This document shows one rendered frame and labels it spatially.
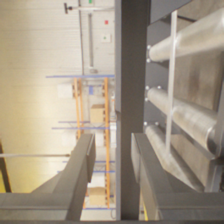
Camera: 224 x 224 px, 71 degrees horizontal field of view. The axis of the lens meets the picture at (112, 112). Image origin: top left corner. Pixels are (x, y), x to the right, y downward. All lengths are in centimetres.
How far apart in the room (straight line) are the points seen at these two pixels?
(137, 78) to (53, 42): 970
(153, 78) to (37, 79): 939
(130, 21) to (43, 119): 1048
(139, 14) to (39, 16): 1017
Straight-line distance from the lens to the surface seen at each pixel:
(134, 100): 35
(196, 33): 60
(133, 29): 35
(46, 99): 1030
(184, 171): 79
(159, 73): 131
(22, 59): 1066
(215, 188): 49
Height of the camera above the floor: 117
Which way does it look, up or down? 1 degrees up
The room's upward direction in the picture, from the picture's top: 90 degrees counter-clockwise
